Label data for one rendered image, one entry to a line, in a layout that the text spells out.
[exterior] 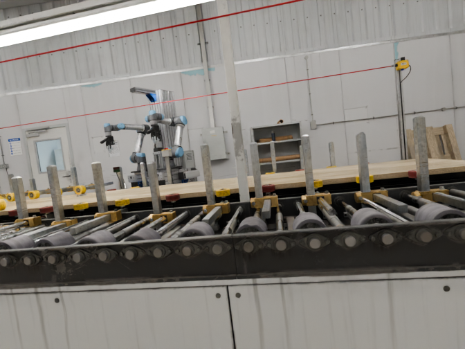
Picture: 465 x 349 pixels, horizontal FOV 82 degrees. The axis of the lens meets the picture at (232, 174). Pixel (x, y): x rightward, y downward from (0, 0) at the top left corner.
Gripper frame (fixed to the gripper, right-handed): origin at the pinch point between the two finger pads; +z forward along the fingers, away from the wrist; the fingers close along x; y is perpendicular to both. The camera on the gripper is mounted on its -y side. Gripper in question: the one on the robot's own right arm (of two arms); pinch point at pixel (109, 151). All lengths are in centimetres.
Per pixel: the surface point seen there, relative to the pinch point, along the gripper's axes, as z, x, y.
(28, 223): 48, -126, -138
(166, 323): 77, -239, -143
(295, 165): 55, -128, 300
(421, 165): 38, -315, -54
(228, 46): -33, -236, -77
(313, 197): 48, -271, -74
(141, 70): -160, 109, 163
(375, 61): -119, -272, 384
